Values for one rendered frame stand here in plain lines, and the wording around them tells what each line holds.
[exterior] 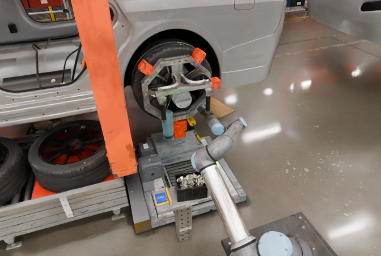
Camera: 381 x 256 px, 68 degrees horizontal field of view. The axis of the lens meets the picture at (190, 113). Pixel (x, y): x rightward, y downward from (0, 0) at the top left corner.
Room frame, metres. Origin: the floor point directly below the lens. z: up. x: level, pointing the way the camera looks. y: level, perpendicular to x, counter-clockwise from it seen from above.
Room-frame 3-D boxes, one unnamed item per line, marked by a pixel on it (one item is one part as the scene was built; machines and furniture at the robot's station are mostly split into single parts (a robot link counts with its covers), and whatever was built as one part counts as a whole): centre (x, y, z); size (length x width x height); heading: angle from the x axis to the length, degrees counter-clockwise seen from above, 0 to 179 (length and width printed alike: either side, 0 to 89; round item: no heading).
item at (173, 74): (1.80, 0.16, 1.03); 0.19 x 0.18 x 0.11; 18
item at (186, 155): (2.11, 0.15, 0.13); 0.50 x 0.36 x 0.10; 108
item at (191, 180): (1.27, 0.01, 0.51); 0.20 x 0.14 x 0.13; 99
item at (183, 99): (1.88, 0.08, 0.85); 0.21 x 0.14 x 0.14; 18
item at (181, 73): (1.86, -0.03, 1.03); 0.19 x 0.18 x 0.11; 18
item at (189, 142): (2.11, 0.15, 0.32); 0.40 x 0.30 x 0.28; 108
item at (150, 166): (1.76, 0.37, 0.26); 0.42 x 0.18 x 0.35; 18
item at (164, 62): (1.95, 0.10, 0.85); 0.54 x 0.07 x 0.54; 108
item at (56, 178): (1.75, 0.94, 0.39); 0.66 x 0.66 x 0.24
